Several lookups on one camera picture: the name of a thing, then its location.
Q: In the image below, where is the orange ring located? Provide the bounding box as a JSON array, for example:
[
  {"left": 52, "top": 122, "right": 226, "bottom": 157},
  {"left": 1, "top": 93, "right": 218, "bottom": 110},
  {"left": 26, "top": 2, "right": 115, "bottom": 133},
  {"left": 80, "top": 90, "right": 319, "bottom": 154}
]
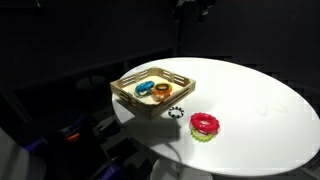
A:
[{"left": 151, "top": 82, "right": 174, "bottom": 102}]

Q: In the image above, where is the black and white ring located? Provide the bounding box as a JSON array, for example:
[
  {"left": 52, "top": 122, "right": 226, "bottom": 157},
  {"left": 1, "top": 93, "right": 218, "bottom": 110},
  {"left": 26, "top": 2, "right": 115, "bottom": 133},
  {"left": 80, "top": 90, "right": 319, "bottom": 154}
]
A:
[{"left": 167, "top": 106, "right": 185, "bottom": 119}]

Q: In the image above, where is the dark green ring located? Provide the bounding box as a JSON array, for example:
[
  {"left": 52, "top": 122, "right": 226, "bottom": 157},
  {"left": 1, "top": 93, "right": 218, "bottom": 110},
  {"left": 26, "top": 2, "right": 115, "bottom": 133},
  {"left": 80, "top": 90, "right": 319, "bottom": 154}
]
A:
[{"left": 155, "top": 83, "right": 173, "bottom": 92}]

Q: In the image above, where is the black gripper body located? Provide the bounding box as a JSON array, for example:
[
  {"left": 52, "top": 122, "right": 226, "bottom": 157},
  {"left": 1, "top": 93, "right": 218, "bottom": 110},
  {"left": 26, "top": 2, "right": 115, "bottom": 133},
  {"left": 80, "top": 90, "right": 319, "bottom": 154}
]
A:
[{"left": 174, "top": 0, "right": 217, "bottom": 17}]

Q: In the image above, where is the white table base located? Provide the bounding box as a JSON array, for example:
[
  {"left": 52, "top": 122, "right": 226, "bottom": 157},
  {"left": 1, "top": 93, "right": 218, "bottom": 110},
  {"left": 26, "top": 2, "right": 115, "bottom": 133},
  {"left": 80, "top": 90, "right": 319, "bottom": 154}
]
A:
[{"left": 149, "top": 157, "right": 214, "bottom": 180}]

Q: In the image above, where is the orange clamp handle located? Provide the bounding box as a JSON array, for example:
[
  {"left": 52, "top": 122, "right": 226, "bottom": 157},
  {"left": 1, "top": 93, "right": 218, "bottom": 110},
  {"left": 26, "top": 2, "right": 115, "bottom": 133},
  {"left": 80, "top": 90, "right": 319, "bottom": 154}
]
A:
[{"left": 64, "top": 132, "right": 81, "bottom": 143}]

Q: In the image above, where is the blue ring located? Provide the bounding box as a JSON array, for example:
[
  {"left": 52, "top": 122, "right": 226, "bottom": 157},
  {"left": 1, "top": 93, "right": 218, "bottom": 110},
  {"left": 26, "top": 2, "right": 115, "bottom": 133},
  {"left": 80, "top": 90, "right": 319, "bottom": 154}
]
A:
[{"left": 134, "top": 80, "right": 155, "bottom": 98}]

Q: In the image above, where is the light green spiky ring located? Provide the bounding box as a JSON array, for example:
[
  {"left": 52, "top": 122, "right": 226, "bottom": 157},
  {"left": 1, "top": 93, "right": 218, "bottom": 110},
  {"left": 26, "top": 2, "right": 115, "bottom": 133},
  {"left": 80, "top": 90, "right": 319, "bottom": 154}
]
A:
[{"left": 190, "top": 126, "right": 214, "bottom": 143}]

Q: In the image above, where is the red ring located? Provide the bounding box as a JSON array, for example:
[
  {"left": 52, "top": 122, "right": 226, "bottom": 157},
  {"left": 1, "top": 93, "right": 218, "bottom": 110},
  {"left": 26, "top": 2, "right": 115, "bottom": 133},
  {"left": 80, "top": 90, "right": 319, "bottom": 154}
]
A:
[{"left": 189, "top": 112, "right": 221, "bottom": 135}]

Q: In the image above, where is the grey rounded object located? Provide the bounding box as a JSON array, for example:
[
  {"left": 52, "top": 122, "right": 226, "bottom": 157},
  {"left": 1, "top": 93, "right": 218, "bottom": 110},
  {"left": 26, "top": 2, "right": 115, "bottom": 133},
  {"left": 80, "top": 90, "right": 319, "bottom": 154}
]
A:
[{"left": 0, "top": 128, "right": 47, "bottom": 180}]

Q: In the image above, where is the wooden slatted tray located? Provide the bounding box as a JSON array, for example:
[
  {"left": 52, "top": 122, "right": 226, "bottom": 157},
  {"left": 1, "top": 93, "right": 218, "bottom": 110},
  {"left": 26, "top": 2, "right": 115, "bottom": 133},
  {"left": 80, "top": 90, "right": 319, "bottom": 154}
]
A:
[{"left": 109, "top": 66, "right": 197, "bottom": 120}]

